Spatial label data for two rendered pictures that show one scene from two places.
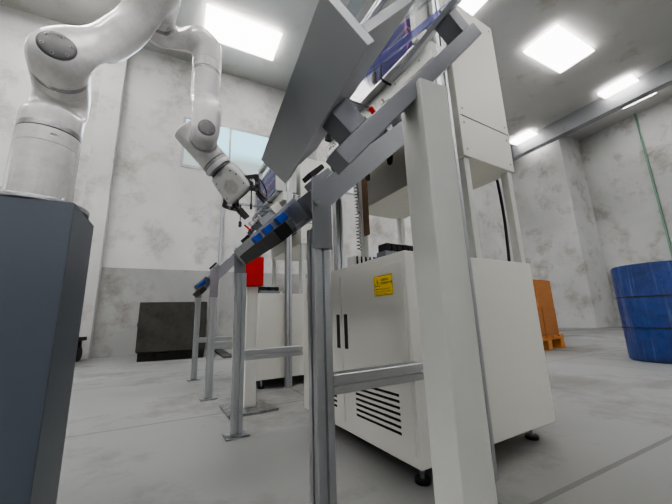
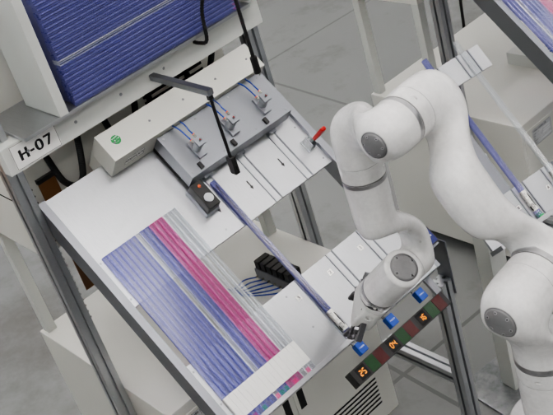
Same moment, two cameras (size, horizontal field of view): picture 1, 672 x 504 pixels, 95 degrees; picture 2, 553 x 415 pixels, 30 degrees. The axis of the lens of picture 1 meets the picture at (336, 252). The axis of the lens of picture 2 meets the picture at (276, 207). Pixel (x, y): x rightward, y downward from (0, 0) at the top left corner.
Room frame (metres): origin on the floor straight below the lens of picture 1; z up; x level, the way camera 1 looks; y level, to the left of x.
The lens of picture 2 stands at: (1.15, 2.14, 2.28)
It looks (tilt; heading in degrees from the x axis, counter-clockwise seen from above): 31 degrees down; 267
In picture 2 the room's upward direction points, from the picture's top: 18 degrees counter-clockwise
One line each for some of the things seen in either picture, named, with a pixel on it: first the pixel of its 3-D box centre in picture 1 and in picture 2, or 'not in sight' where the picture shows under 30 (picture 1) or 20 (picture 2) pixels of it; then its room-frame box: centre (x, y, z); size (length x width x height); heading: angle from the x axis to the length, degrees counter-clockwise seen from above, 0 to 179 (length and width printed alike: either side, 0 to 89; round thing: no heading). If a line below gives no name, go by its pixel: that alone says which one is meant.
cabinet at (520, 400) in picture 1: (410, 347); (226, 375); (1.33, -0.29, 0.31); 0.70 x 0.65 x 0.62; 31
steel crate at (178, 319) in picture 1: (176, 329); not in sight; (4.41, 2.25, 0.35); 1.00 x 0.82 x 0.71; 25
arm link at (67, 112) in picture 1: (58, 102); (528, 318); (0.70, 0.70, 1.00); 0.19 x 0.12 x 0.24; 37
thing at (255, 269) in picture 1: (250, 330); not in sight; (1.71, 0.47, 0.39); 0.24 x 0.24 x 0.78; 31
